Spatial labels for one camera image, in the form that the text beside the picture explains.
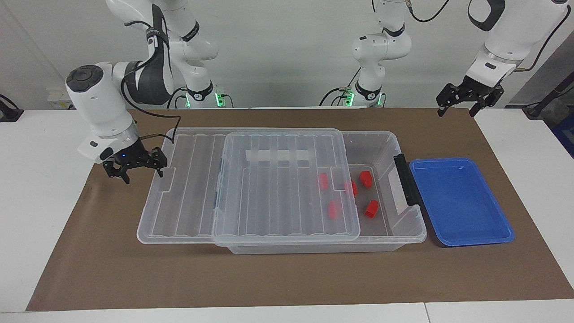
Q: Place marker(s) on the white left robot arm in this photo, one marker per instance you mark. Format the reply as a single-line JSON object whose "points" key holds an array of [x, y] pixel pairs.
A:
{"points": [[381, 45]]}

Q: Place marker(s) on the clear ribbed plastic lid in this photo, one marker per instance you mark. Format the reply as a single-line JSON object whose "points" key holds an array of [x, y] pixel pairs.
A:
{"points": [[188, 193]]}

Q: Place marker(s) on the black box latch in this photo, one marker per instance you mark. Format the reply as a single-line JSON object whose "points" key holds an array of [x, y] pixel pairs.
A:
{"points": [[406, 179]]}

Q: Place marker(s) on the white power strip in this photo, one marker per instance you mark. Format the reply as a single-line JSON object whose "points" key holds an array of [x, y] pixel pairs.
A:
{"points": [[58, 99]]}

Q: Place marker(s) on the clear plastic storage box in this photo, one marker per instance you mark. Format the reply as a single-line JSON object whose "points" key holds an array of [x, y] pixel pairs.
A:
{"points": [[385, 224]]}

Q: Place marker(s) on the red block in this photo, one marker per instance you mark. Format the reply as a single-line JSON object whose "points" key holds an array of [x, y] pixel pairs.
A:
{"points": [[323, 181], [366, 178], [351, 188], [332, 209], [371, 209]]}

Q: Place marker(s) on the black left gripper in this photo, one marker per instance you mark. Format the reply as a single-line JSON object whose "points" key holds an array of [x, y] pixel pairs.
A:
{"points": [[476, 89]]}

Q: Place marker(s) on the black clamp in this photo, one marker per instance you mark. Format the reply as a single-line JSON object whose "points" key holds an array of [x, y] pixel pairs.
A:
{"points": [[9, 114]]}

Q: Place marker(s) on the blue plastic tray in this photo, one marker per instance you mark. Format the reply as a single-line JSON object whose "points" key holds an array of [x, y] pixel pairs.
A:
{"points": [[462, 206]]}

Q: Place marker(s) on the black pole stand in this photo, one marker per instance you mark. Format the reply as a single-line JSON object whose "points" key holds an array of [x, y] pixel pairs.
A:
{"points": [[533, 111]]}

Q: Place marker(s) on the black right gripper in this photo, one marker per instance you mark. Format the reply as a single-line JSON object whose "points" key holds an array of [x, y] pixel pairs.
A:
{"points": [[132, 157]]}

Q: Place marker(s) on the blue bin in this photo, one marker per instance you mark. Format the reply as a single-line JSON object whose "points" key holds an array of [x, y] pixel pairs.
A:
{"points": [[565, 134]]}

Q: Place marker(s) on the brown table mat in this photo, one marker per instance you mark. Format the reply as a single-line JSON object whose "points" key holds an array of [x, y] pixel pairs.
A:
{"points": [[134, 278]]}

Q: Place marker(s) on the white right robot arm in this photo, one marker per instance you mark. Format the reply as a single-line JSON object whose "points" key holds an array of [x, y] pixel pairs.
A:
{"points": [[98, 103]]}

